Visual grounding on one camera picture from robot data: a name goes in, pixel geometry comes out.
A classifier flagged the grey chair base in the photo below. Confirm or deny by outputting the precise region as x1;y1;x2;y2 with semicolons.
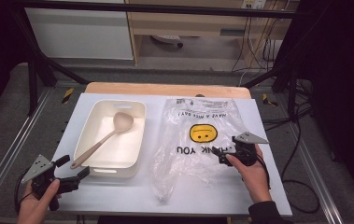
149;34;184;49

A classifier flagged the wooden desk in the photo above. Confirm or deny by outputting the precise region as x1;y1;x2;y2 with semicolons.
124;0;300;66

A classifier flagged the beige spoon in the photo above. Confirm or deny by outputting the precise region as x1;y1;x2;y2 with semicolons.
70;111;135;170

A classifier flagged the cream plastic bin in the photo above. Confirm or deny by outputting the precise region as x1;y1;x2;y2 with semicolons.
73;99;148;179

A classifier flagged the black metal crossbar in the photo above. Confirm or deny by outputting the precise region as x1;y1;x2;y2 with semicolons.
12;1;304;19

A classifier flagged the black floor cable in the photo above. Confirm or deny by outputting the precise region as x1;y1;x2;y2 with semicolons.
262;102;321;215

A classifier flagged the person's left hand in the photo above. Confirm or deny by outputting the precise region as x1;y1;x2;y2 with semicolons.
16;178;62;224

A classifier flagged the bundle of hanging cables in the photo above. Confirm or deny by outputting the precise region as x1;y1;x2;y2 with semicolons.
231;0;290;74

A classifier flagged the white power strip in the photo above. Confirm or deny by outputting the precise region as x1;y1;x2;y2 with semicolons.
241;0;267;10

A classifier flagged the person's right hand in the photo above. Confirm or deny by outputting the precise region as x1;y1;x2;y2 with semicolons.
225;144;274;204

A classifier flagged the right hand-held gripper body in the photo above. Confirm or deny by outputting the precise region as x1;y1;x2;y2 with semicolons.
227;131;270;167

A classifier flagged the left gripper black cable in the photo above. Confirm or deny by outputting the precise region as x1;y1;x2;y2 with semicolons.
13;167;35;216

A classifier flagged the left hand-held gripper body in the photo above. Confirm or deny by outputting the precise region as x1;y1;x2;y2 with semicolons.
21;154;80;212

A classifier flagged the white cabinet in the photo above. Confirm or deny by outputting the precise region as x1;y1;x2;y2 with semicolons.
24;0;135;61

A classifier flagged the clear plastic bag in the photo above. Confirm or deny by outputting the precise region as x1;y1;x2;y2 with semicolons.
150;96;248;203

